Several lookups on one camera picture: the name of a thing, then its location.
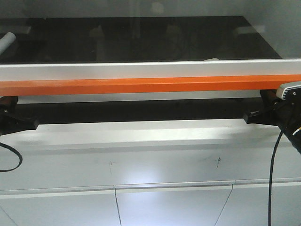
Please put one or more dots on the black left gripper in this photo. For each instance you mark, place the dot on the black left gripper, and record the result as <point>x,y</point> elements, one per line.
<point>10,121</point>

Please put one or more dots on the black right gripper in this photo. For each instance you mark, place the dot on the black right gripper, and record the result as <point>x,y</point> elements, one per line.
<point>277,111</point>

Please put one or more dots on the fume hood sash orange strip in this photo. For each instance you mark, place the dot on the fume hood sash orange strip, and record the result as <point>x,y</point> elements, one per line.
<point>146,77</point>

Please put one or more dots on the glass jar with beige lid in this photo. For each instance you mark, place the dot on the glass jar with beige lid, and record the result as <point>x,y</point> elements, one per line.
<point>212,59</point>

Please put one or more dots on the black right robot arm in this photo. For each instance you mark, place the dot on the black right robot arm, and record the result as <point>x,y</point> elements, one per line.
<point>293,133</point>

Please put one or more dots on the rolled paper poster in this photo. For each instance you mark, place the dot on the rolled paper poster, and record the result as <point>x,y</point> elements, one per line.
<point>6,41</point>

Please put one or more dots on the white fume hood base cabinet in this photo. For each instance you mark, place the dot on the white fume hood base cabinet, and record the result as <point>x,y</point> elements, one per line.
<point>150,173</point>

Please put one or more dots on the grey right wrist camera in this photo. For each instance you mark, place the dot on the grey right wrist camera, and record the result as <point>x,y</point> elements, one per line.
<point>289,90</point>

